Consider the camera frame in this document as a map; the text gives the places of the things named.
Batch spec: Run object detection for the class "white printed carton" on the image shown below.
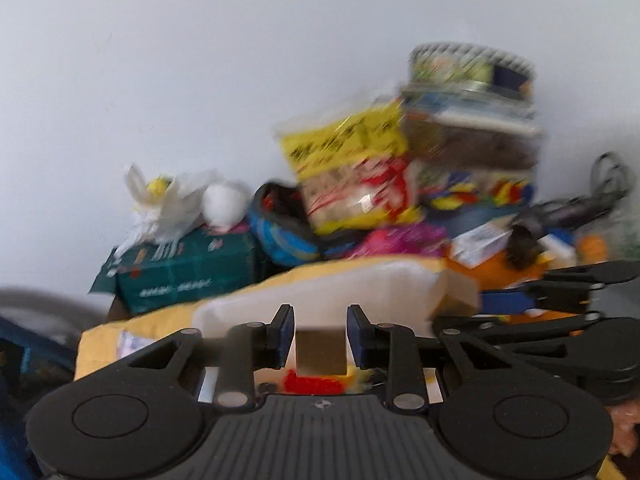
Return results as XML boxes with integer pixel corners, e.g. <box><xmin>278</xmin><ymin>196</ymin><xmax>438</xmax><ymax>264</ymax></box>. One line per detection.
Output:
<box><xmin>450</xmin><ymin>222</ymin><xmax>516</xmax><ymax>268</ymax></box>

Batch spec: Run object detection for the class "white ball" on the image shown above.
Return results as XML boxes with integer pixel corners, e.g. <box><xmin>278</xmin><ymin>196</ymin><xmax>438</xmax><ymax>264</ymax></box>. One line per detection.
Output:
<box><xmin>201</xmin><ymin>180</ymin><xmax>251</xmax><ymax>231</ymax></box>

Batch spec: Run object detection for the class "dark green box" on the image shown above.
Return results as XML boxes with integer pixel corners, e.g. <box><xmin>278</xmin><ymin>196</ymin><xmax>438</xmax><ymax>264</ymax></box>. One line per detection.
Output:
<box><xmin>89</xmin><ymin>227</ymin><xmax>266</xmax><ymax>313</ymax></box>

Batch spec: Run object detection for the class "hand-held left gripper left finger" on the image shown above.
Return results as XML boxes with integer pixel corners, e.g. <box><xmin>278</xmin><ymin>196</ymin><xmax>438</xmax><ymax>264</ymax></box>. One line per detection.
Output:
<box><xmin>127</xmin><ymin>302</ymin><xmax>297</xmax><ymax>413</ymax></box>

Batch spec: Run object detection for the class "person's right hand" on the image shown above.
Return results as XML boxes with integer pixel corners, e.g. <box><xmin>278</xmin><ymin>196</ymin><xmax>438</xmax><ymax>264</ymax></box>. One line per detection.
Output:
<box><xmin>605</xmin><ymin>400</ymin><xmax>640</xmax><ymax>458</ymax></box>

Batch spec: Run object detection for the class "black cable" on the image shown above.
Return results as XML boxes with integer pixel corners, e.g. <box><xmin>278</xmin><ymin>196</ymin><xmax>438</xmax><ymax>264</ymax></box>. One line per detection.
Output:
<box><xmin>590</xmin><ymin>151</ymin><xmax>632</xmax><ymax>211</ymax></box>

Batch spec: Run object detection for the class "colourful toy box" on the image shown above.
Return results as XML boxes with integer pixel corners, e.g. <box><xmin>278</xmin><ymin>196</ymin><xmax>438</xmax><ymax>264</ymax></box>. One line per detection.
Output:
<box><xmin>415</xmin><ymin>165</ymin><xmax>536</xmax><ymax>211</ymax></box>

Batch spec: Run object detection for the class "orange box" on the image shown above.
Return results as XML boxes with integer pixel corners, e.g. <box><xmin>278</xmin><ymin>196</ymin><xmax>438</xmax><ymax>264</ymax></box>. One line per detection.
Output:
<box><xmin>445</xmin><ymin>247</ymin><xmax>608</xmax><ymax>323</ymax></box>

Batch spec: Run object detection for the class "orange toy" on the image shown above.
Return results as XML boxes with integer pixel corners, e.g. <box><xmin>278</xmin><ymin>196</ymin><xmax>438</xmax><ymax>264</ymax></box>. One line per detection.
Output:
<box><xmin>577</xmin><ymin>235</ymin><xmax>608</xmax><ymax>263</ymax></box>

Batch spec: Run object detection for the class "yellow snack bag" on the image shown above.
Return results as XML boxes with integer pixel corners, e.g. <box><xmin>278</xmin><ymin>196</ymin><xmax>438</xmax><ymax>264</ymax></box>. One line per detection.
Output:
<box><xmin>272</xmin><ymin>95</ymin><xmax>426</xmax><ymax>236</ymax></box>

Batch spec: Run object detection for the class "brown wooden block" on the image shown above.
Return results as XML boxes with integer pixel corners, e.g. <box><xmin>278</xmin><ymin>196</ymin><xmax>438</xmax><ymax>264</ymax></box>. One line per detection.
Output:
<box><xmin>295</xmin><ymin>327</ymin><xmax>349</xmax><ymax>377</ymax></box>

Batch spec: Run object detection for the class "white plastic bag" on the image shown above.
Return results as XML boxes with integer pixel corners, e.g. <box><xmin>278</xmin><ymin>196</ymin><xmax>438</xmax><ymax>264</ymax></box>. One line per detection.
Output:
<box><xmin>116</xmin><ymin>162</ymin><xmax>221</xmax><ymax>256</ymax></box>

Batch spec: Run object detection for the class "long red building brick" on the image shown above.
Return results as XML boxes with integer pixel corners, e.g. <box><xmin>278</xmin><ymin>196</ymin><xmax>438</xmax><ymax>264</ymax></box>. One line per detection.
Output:
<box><xmin>282</xmin><ymin>370</ymin><xmax>351</xmax><ymax>396</ymax></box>

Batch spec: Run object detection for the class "round printed tin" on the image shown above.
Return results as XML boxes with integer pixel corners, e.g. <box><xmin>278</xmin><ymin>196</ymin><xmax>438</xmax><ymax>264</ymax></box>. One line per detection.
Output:
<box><xmin>407</xmin><ymin>42</ymin><xmax>537</xmax><ymax>98</ymax></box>

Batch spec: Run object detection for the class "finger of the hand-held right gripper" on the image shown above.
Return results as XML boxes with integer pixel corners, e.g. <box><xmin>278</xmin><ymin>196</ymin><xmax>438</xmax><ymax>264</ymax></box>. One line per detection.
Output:
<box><xmin>477</xmin><ymin>260</ymin><xmax>640</xmax><ymax>318</ymax></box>
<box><xmin>432</xmin><ymin>311</ymin><xmax>606</xmax><ymax>348</ymax></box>

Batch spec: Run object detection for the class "pink tinsel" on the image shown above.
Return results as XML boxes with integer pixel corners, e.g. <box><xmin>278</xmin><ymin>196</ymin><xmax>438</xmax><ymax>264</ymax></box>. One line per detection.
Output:
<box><xmin>350</xmin><ymin>222</ymin><xmax>451</xmax><ymax>261</ymax></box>

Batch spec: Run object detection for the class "brown patterned box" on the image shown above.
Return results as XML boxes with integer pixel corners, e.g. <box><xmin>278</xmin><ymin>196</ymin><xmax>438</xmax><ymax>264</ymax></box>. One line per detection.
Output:
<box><xmin>400</xmin><ymin>85</ymin><xmax>546</xmax><ymax>171</ymax></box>

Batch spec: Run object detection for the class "white plastic bin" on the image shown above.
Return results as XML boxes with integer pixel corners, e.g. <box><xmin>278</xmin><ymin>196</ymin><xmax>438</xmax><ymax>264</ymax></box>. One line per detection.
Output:
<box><xmin>192</xmin><ymin>259</ymin><xmax>482</xmax><ymax>406</ymax></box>

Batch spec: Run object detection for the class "dark blue case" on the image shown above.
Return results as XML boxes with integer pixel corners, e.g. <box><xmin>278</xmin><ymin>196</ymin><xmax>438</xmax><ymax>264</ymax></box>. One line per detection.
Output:
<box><xmin>0</xmin><ymin>315</ymin><xmax>81</xmax><ymax>480</ymax></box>

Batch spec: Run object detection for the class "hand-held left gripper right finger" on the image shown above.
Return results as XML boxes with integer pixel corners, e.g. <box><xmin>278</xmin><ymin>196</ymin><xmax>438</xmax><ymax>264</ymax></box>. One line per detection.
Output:
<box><xmin>342</xmin><ymin>304</ymin><xmax>511</xmax><ymax>413</ymax></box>

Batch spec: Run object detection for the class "blue and black bag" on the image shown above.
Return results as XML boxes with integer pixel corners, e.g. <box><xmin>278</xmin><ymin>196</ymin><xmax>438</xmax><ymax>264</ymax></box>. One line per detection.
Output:
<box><xmin>247</xmin><ymin>180</ymin><xmax>326</xmax><ymax>268</ymax></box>

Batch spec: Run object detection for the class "yellow blanket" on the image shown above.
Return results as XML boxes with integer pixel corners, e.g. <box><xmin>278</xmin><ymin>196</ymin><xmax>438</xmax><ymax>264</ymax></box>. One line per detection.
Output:
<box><xmin>75</xmin><ymin>255</ymin><xmax>446</xmax><ymax>383</ymax></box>

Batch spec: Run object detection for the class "black device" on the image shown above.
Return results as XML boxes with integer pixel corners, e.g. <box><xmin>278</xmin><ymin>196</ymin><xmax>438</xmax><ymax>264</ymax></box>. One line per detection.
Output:
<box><xmin>507</xmin><ymin>195</ymin><xmax>621</xmax><ymax>271</ymax></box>

